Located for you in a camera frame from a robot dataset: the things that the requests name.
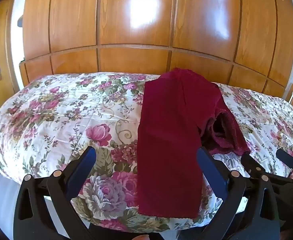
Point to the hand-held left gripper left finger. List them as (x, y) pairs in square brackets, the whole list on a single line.
[(82, 170)]

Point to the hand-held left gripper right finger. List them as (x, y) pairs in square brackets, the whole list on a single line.
[(211, 170)]

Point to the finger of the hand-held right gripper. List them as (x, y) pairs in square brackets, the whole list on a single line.
[(252, 166), (287, 160)]

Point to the dark red lace-trimmed top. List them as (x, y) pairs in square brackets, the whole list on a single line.
[(170, 140)]

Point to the floral bedspread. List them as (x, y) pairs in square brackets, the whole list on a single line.
[(61, 120)]

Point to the wooden panelled headboard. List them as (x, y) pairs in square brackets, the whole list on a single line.
[(146, 30)]

